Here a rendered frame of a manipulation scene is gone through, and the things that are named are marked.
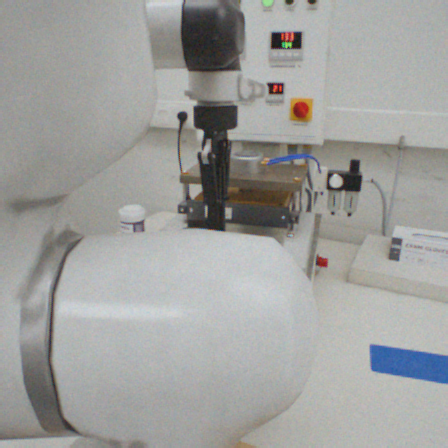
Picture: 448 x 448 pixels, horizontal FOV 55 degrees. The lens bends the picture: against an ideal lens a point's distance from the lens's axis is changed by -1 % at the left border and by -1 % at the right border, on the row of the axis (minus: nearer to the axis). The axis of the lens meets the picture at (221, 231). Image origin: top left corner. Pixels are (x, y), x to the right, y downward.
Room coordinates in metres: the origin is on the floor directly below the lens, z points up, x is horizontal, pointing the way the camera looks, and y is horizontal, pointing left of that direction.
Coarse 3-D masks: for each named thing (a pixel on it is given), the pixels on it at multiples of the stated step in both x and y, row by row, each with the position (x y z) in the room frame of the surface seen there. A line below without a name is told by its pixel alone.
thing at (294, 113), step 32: (256, 0) 1.12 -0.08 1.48; (288, 0) 1.09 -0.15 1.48; (320, 0) 1.08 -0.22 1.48; (256, 32) 1.12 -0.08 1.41; (288, 32) 1.09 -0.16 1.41; (320, 32) 1.08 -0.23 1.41; (256, 64) 1.12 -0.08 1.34; (288, 64) 1.10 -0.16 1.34; (320, 64) 1.08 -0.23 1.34; (288, 96) 1.09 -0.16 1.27; (320, 96) 1.08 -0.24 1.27; (256, 128) 1.12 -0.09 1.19; (288, 128) 1.09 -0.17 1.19; (320, 128) 1.07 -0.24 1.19
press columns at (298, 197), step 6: (186, 186) 0.94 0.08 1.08; (186, 192) 0.94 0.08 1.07; (294, 192) 0.88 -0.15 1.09; (300, 192) 1.02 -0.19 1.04; (186, 198) 0.94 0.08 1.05; (294, 198) 0.88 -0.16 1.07; (300, 198) 1.02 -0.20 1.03; (294, 204) 0.88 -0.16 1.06; (300, 204) 1.02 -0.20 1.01; (294, 210) 0.88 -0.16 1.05; (186, 216) 0.94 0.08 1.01; (294, 228) 0.88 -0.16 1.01
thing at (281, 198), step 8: (200, 192) 0.97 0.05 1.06; (232, 192) 0.98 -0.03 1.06; (240, 192) 0.97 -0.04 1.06; (248, 192) 0.97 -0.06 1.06; (256, 192) 0.98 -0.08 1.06; (264, 192) 0.98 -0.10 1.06; (272, 192) 0.98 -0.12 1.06; (280, 192) 0.98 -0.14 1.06; (288, 192) 0.98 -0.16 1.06; (232, 200) 0.91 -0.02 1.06; (240, 200) 0.91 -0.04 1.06; (248, 200) 0.91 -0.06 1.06; (256, 200) 0.91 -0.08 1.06; (264, 200) 0.91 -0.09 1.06; (272, 200) 0.91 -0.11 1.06; (280, 200) 0.91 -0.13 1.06; (288, 200) 0.95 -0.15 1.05
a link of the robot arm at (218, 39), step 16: (192, 0) 0.63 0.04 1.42; (208, 0) 0.62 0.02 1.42; (224, 0) 0.63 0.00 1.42; (192, 16) 0.61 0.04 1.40; (208, 16) 0.61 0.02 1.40; (224, 16) 0.61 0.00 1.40; (240, 16) 0.65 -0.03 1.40; (192, 32) 0.61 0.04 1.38; (208, 32) 0.60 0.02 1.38; (224, 32) 0.61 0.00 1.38; (240, 32) 0.65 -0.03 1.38; (192, 48) 0.61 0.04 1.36; (208, 48) 0.61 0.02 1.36; (224, 48) 0.61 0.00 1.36; (240, 48) 0.65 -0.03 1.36; (192, 64) 0.64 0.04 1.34; (208, 64) 0.63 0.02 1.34; (224, 64) 0.64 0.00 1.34
